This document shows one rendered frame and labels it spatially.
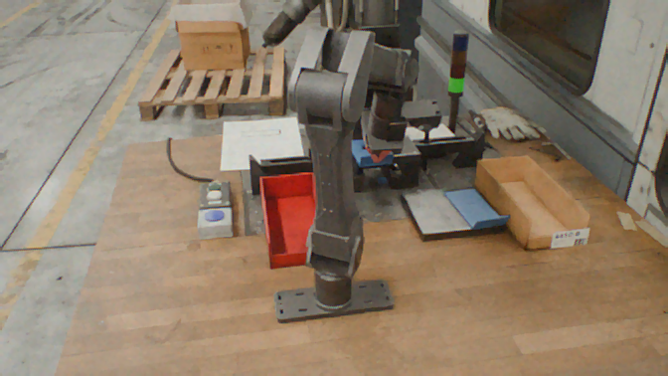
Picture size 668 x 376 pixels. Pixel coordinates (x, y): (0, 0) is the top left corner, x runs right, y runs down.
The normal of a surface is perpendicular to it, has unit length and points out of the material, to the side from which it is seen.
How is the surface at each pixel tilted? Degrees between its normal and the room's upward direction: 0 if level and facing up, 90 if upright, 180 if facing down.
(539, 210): 0
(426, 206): 0
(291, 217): 0
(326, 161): 97
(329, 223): 97
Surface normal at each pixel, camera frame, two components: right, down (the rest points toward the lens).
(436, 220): -0.02, -0.87
